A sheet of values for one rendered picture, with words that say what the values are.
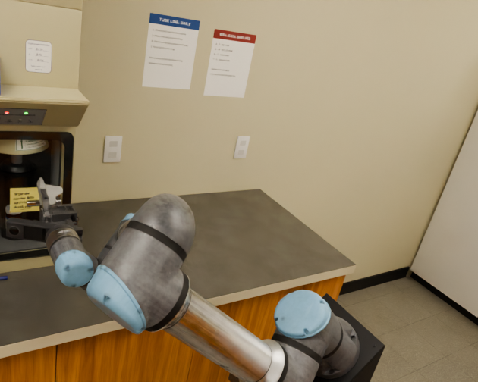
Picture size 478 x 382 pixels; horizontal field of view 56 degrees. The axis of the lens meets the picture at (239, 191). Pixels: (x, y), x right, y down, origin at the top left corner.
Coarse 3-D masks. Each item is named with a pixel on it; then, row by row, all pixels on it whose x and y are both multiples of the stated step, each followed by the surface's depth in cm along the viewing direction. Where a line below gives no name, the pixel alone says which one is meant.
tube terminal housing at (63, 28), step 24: (0, 0) 103; (0, 24) 105; (24, 24) 107; (48, 24) 110; (72, 24) 113; (0, 48) 107; (24, 48) 110; (72, 48) 115; (0, 72) 109; (24, 72) 112; (72, 72) 118; (72, 192) 133; (0, 264) 131; (24, 264) 135; (48, 264) 140
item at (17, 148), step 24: (0, 144) 115; (24, 144) 118; (48, 144) 121; (72, 144) 125; (0, 168) 118; (24, 168) 121; (48, 168) 124; (72, 168) 128; (0, 192) 121; (0, 216) 124; (24, 216) 127; (0, 240) 127; (24, 240) 130
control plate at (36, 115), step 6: (0, 108) 104; (6, 108) 105; (12, 108) 106; (18, 108) 106; (24, 108) 107; (0, 114) 107; (6, 114) 108; (12, 114) 108; (18, 114) 109; (24, 114) 110; (30, 114) 110; (36, 114) 111; (42, 114) 112; (0, 120) 109; (6, 120) 110; (12, 120) 111; (24, 120) 112; (36, 120) 114; (42, 120) 114
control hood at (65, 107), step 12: (0, 84) 110; (0, 96) 101; (12, 96) 103; (24, 96) 105; (36, 96) 107; (48, 96) 109; (60, 96) 111; (72, 96) 113; (36, 108) 108; (48, 108) 110; (60, 108) 111; (72, 108) 112; (84, 108) 114; (48, 120) 115; (60, 120) 117; (72, 120) 118
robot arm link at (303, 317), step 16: (288, 304) 98; (304, 304) 96; (320, 304) 95; (288, 320) 95; (304, 320) 94; (320, 320) 93; (336, 320) 101; (272, 336) 98; (288, 336) 93; (304, 336) 92; (320, 336) 94; (336, 336) 99; (304, 352) 92; (320, 352) 94
